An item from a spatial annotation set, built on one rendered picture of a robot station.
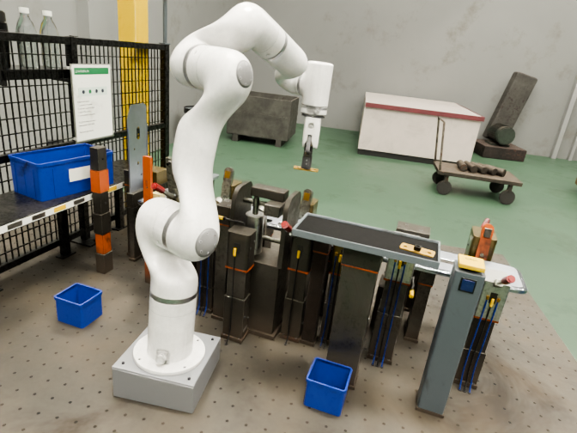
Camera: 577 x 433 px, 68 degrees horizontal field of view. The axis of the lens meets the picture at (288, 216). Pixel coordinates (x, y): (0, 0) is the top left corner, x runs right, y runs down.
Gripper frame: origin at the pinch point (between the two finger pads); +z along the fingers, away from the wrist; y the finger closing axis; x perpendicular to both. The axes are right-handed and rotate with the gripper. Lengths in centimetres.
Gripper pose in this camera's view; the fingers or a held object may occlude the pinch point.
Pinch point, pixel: (306, 161)
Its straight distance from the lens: 143.7
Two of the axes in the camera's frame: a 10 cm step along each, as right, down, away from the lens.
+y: 1.1, -3.3, 9.4
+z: -1.2, 9.3, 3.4
